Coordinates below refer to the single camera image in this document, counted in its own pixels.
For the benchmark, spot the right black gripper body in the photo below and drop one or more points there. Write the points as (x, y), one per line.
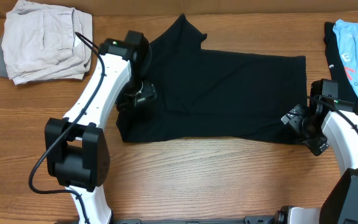
(295, 118)

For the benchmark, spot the folded beige pants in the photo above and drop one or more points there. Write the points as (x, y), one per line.
(40, 42)

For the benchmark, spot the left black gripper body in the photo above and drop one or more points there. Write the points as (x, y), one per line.
(138, 91)

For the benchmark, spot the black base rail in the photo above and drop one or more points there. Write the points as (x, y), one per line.
(264, 219)

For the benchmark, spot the black printed t-shirt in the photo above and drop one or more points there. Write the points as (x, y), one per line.
(336, 68)

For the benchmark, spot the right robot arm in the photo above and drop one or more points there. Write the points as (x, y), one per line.
(327, 122)

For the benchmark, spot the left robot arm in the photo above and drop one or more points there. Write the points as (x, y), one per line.
(76, 153)

